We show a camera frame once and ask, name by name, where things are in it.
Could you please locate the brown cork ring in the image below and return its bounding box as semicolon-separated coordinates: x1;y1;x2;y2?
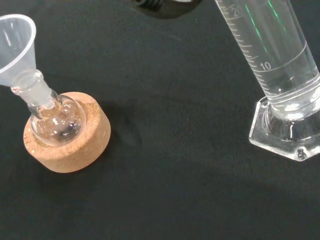
23;91;112;174

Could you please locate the clear plastic funnel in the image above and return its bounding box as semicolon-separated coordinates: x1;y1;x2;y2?
0;14;51;108

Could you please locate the clear glass round-bottom flask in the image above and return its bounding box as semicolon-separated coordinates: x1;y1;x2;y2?
9;69;87;147

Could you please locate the black bench cloth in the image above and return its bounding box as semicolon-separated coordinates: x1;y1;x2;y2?
0;0;320;240

